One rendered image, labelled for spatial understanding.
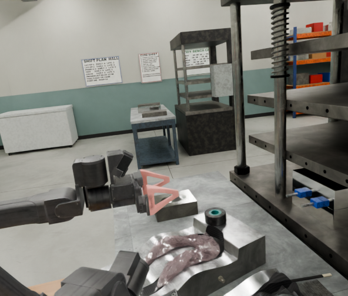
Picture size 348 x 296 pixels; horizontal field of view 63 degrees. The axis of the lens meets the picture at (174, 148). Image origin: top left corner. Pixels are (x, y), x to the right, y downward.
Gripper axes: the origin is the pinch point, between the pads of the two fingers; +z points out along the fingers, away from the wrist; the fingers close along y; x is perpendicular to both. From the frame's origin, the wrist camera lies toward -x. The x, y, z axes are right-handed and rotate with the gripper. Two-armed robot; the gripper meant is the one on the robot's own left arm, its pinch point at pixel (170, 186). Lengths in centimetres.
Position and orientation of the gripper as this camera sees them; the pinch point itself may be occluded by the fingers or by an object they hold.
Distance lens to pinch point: 71.2
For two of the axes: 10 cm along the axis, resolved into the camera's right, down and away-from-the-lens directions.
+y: -2.3, -2.3, 9.5
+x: 0.8, 9.6, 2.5
